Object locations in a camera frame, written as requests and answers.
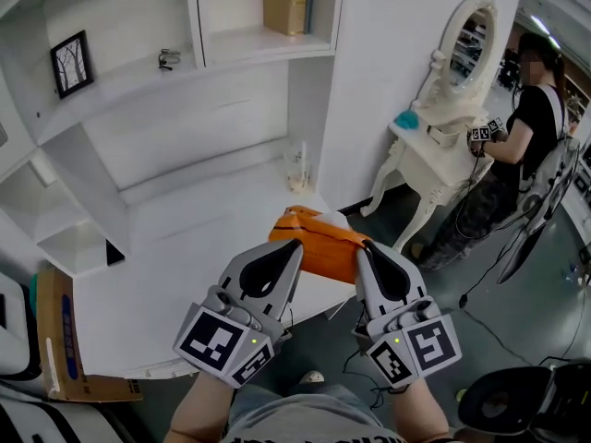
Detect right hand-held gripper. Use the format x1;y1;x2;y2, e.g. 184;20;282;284
353;241;463;389

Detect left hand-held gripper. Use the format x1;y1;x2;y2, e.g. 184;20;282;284
173;238;305;389

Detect orange pouch bag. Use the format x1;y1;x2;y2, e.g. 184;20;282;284
268;205;373;286

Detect person's left forearm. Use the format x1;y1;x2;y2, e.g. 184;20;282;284
163;370;237;443

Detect person's right forearm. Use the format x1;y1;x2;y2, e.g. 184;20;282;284
392;378;452;443

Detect white dressing table with mirror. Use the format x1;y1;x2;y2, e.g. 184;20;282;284
359;0;502;254

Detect person's grey shirt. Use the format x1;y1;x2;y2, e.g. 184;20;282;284
221;383;408;443

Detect teal cloth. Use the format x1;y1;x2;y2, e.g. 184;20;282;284
392;111;422;132

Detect cardboard box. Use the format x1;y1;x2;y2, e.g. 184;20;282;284
35;265;144;404

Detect black eyeglasses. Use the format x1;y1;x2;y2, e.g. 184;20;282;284
157;47;182;72

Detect white panel with black trim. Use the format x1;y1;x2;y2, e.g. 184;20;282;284
0;385;119;443
0;269;43;383

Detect gold box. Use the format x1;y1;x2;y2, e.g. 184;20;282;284
262;0;317;37

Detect black cable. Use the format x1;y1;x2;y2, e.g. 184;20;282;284
343;302;408;411
278;305;296;341
456;154;505;309
464;288;591;366

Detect white wall shelf unit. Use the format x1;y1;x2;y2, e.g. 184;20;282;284
0;0;370;380

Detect black picture frame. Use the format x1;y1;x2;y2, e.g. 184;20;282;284
49;29;96;100

